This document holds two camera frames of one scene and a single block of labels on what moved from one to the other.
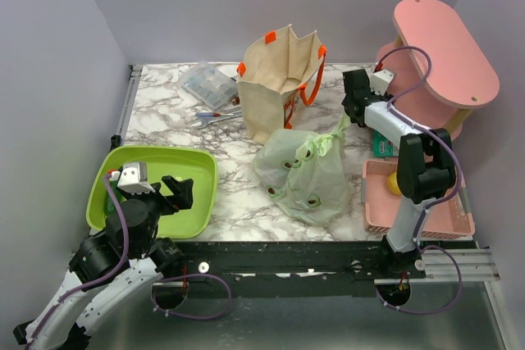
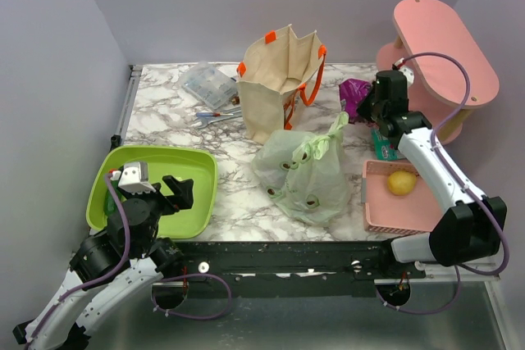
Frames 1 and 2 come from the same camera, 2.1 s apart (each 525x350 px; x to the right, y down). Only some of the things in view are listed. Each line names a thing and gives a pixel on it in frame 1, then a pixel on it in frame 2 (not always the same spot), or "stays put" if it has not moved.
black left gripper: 181,198 stays put
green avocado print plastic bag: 305,173 stays put
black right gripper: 376,95 → 363,109
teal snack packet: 382,147 stays put
